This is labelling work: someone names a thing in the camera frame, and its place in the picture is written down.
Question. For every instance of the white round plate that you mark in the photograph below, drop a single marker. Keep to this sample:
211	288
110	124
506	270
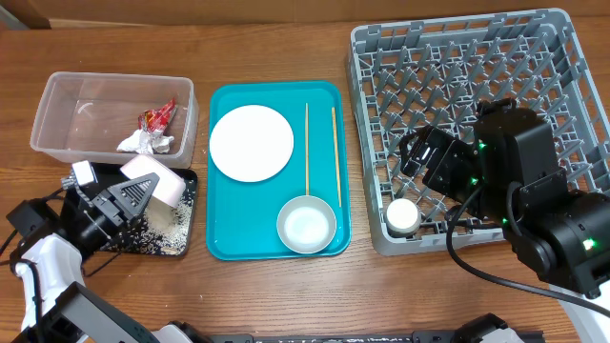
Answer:
251	143

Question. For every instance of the wooden chopstick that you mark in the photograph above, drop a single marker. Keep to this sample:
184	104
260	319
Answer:
306	145
337	167

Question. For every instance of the teal plastic tray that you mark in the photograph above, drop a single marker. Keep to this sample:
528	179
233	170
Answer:
241	217

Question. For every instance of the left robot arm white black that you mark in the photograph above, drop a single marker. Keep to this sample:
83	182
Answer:
59	307

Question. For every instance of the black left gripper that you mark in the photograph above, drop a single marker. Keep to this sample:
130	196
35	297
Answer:
111	196

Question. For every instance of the clear plastic bin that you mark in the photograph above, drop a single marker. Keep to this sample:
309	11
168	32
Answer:
85	115

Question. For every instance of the pile of rice grains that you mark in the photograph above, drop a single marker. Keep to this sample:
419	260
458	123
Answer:
165	230

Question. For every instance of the grey small bowl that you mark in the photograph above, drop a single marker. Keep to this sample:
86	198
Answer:
306	224

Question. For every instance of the black rail at bottom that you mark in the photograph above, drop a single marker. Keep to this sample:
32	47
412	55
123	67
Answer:
486	328

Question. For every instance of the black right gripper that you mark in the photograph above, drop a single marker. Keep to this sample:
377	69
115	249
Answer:
430	159

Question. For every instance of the right wooden chopstick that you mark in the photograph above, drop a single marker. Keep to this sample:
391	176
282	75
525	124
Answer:
337	167

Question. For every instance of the grey dishwasher rack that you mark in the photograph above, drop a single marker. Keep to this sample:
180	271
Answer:
404	76

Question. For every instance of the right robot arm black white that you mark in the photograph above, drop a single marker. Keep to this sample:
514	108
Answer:
510	174

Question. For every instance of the black plastic tray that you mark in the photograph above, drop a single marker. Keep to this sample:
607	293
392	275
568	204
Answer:
110	174

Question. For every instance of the white tissue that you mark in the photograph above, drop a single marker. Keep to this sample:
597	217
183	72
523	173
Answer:
144	142

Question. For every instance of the white paper cup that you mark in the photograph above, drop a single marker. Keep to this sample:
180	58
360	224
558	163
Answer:
402	218

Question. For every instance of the left wooden chopstick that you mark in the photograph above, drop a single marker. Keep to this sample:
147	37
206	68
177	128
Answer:
306	145

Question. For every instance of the red snack wrapper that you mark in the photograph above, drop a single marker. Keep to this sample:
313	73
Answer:
156	121

